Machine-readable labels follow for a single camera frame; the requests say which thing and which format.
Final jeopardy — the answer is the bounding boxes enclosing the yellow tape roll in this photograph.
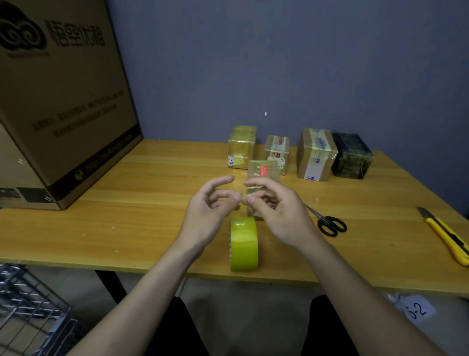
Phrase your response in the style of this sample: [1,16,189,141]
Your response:
[228,214,260,273]

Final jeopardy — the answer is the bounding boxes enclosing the brown box with white label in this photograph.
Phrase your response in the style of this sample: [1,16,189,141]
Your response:
[296,127,339,182]

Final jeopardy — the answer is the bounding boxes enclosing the person's left hand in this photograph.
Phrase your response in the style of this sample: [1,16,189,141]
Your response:
[174,175,244,254]

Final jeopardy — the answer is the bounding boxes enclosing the yellow utility knife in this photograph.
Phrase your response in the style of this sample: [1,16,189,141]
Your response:
[416,206,469,267]

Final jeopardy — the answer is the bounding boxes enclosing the black table leg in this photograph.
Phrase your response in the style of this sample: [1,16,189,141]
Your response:
[94,270,128,304]

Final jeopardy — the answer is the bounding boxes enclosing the person's right forearm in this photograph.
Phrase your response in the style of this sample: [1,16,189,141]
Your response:
[304,240,448,356]

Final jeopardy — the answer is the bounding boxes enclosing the small carton yellow tape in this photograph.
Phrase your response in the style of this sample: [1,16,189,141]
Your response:
[227,125,258,171]

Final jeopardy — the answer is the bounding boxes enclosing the person's right hand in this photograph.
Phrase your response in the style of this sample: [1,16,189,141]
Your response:
[241,177,327,254]

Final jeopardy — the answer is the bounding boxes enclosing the black handled scissors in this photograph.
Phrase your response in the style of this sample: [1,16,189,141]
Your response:
[303,203,348,238]

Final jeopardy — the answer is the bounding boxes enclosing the white paper floor label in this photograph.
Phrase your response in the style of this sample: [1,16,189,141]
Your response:
[386,292,437,325]

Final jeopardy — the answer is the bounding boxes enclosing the metal wire cart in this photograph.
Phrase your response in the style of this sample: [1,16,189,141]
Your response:
[0,262,80,356]

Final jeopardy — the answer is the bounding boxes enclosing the small carton red label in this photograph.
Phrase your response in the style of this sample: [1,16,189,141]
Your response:
[264,134,291,176]

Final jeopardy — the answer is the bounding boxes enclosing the person's black trousers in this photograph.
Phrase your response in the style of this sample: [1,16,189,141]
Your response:
[146,294,362,356]

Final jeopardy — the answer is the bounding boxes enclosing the large flat brown carton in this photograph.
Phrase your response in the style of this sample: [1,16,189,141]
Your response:
[0,0,144,211]

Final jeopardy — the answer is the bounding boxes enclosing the black cardboard box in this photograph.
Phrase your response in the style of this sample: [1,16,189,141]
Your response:
[331,131,375,180]

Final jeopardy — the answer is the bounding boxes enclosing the person's left forearm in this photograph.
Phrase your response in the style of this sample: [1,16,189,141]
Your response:
[65,238,206,356]

